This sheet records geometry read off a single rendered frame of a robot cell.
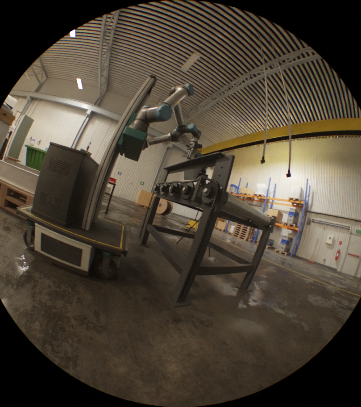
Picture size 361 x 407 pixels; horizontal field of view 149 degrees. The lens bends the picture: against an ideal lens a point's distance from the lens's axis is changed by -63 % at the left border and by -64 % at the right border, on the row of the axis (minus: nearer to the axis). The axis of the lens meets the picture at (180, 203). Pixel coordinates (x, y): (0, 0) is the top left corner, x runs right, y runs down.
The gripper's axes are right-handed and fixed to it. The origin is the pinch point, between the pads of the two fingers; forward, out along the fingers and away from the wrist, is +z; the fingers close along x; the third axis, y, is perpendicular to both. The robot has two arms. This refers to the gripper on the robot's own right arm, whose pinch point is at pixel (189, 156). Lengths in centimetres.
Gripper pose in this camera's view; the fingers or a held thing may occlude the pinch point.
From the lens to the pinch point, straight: 135.7
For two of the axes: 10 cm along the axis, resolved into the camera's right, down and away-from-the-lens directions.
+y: -8.4, -2.9, -4.7
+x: 4.5, 1.2, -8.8
